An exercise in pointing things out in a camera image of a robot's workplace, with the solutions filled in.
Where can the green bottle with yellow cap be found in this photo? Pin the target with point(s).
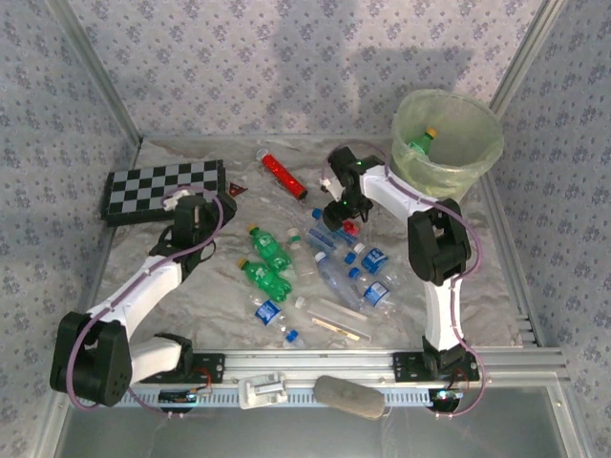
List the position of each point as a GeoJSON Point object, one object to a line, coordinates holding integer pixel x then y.
{"type": "Point", "coordinates": [420, 142]}
{"type": "Point", "coordinates": [265, 279]}
{"type": "Point", "coordinates": [267, 248]}

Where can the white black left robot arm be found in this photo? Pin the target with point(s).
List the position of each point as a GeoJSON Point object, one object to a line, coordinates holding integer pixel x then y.
{"type": "Point", "coordinates": [143, 286]}

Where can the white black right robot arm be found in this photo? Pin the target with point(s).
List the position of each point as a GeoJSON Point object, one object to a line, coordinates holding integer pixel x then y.
{"type": "Point", "coordinates": [386, 188]}

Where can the small red triangular packet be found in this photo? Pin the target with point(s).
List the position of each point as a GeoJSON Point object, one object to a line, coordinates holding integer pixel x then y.
{"type": "Point", "coordinates": [235, 190]}

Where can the clear bottle pale blue label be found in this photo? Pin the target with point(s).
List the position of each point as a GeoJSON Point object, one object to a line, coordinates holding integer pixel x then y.
{"type": "Point", "coordinates": [336, 281]}

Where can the black grey chess board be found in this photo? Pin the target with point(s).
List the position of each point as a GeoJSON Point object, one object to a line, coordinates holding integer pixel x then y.
{"type": "Point", "coordinates": [143, 188]}

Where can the clear bottle with white cap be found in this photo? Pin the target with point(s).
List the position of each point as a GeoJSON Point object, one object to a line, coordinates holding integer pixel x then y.
{"type": "Point", "coordinates": [334, 312]}

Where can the flat wooden stick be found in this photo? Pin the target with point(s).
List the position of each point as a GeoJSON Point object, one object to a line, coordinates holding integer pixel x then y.
{"type": "Point", "coordinates": [334, 328]}

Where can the translucent green bucket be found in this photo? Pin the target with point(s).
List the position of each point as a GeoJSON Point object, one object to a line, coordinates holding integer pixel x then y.
{"type": "Point", "coordinates": [477, 133]}

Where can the small circuit board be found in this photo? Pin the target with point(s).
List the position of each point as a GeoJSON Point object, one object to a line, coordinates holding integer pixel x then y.
{"type": "Point", "coordinates": [444, 396]}
{"type": "Point", "coordinates": [179, 396]}

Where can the white plastic clamp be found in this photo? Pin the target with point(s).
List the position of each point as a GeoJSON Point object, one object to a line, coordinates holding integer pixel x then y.
{"type": "Point", "coordinates": [262, 389]}

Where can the grey oval stone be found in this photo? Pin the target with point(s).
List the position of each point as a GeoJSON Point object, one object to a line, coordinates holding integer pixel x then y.
{"type": "Point", "coordinates": [348, 396]}

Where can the aluminium side rail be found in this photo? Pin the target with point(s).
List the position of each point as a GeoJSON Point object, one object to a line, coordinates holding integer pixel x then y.
{"type": "Point", "coordinates": [108, 238]}
{"type": "Point", "coordinates": [511, 267]}

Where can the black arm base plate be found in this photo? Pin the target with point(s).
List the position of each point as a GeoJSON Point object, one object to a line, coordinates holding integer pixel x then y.
{"type": "Point", "coordinates": [406, 365]}
{"type": "Point", "coordinates": [210, 365]}

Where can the aluminium front extrusion rail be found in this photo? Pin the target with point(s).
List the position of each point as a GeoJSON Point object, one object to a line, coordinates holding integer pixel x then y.
{"type": "Point", "coordinates": [305, 365]}

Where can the aluminium corner post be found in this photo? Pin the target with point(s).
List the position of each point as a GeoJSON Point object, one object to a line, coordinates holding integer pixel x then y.
{"type": "Point", "coordinates": [527, 47]}
{"type": "Point", "coordinates": [99, 71]}

